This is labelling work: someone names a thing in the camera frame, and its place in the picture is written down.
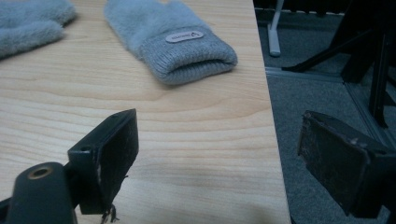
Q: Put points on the grey fuzzy glove with label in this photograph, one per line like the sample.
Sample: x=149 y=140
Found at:
x=169 y=39

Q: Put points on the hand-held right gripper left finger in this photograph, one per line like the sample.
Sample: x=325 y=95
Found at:
x=106 y=161

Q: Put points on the white metal stand leg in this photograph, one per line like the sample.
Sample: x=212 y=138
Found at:
x=275 y=29

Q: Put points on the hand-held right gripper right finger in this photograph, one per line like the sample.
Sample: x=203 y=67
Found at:
x=336 y=165

